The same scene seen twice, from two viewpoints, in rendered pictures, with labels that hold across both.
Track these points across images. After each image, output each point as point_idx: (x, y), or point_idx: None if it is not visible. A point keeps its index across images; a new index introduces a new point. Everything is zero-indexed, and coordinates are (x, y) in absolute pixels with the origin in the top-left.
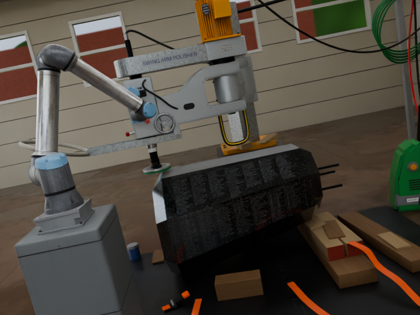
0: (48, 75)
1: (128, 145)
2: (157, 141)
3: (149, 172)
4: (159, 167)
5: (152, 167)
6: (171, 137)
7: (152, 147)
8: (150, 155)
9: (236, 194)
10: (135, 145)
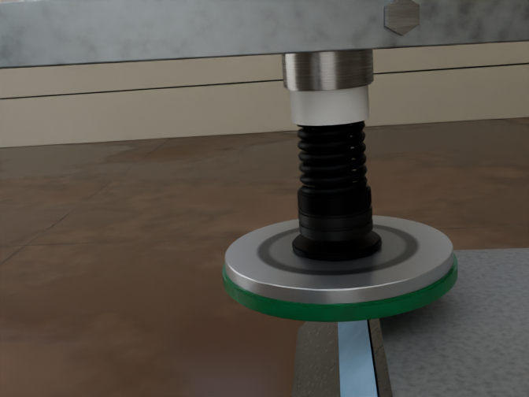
0: None
1: (127, 28)
2: (401, 33)
3: (283, 299)
4: (373, 271)
5: (305, 253)
6: (527, 18)
7: (340, 87)
8: (310, 154)
9: None
10: (190, 38)
